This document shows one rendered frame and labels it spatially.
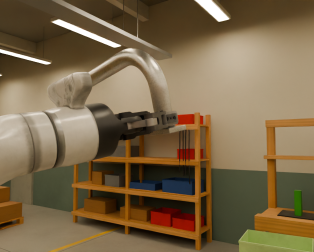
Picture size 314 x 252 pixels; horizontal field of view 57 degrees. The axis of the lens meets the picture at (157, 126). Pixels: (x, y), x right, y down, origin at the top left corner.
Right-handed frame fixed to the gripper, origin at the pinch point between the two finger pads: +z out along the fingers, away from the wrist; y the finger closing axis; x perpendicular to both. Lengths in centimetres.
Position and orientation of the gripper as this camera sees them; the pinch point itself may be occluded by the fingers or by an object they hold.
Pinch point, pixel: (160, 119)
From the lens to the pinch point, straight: 47.8
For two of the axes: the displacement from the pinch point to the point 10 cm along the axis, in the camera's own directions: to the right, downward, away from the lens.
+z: 7.3, -1.4, 6.7
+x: -1.6, -9.9, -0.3
